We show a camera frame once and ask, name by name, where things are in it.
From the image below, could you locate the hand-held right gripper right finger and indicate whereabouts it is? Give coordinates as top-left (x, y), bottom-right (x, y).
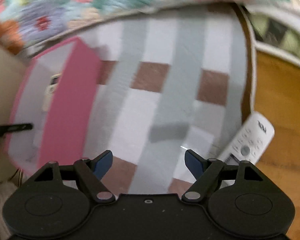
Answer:
top-left (181, 149), bottom-right (264, 202)

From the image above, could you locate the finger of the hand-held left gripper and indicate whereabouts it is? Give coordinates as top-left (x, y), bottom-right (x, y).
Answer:
top-left (0, 123), bottom-right (33, 140)

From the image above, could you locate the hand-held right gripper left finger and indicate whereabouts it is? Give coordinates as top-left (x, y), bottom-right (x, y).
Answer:
top-left (34, 150), bottom-right (116, 203)

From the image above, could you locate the pink cardboard box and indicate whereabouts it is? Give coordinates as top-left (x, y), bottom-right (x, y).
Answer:
top-left (5, 36), bottom-right (103, 178)

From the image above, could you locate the white remote control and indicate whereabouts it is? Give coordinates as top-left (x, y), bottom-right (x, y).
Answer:
top-left (218, 112), bottom-right (275, 167)

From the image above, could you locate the cream remote control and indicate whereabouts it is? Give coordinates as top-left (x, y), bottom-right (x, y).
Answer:
top-left (42, 73), bottom-right (62, 112)

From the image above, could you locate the grey checked mat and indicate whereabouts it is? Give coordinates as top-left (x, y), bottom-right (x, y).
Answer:
top-left (82, 4), bottom-right (257, 195)

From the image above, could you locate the floral quilt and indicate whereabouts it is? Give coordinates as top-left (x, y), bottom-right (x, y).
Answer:
top-left (0, 0), bottom-right (300, 55)

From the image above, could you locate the green checked cloth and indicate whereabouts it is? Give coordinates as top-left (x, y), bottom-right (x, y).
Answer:
top-left (247, 5), bottom-right (300, 66)

